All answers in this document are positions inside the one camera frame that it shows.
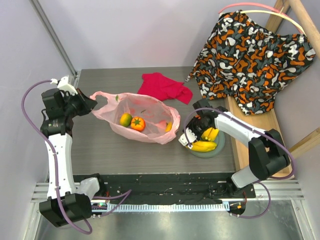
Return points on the red cloth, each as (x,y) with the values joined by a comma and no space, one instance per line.
(163,88)

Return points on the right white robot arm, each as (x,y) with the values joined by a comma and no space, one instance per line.
(267,154)

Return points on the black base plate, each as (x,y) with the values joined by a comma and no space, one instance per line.
(175,188)

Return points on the aluminium rail frame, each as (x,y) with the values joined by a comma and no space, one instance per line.
(67,204)

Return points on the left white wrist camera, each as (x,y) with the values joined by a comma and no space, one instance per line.
(65,84)

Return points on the large yellow banana bunch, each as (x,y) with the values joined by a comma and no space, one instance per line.
(203,146)

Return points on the patterned orange black fabric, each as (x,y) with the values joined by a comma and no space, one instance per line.
(244,60)

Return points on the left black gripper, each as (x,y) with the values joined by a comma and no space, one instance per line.
(87,104)

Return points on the grey-green plate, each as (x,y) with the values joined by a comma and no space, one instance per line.
(220,141)

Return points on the green orange fake mango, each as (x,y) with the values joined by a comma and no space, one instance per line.
(125,120)

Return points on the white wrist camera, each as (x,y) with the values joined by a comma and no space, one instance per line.
(187,138)
(65,84)

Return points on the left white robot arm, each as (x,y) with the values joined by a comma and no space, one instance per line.
(66,203)

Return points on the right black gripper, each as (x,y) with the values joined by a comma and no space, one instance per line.
(196,128)

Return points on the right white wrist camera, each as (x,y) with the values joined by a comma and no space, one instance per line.
(187,138)

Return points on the small yellow banana bunch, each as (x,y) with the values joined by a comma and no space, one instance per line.
(210,134)

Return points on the pink plastic bag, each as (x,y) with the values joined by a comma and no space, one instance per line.
(155,113)

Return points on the yellow fake fruit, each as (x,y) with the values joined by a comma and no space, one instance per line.
(169,126)

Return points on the orange fake persimmon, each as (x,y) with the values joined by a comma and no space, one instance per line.
(138,124)

